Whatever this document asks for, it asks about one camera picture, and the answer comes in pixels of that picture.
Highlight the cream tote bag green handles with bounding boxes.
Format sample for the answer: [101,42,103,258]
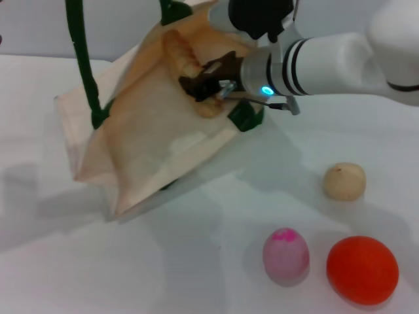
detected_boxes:
[54,0,266,224]

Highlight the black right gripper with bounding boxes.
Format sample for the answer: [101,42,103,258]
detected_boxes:
[178,51,245,102]

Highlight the orange striped bread loaf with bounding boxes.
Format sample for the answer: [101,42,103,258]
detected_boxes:
[162,29,227,119]

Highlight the pink egg shaped toy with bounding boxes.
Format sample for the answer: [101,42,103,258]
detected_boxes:
[262,228,310,288]

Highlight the orange red ball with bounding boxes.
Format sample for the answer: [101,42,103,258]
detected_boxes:
[325,235,400,307]

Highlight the black white wrist camera housing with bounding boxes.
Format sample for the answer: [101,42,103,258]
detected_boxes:
[208,0,297,42]

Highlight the round beige egg yolk pastry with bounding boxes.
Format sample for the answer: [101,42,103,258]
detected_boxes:
[323,161,367,201]

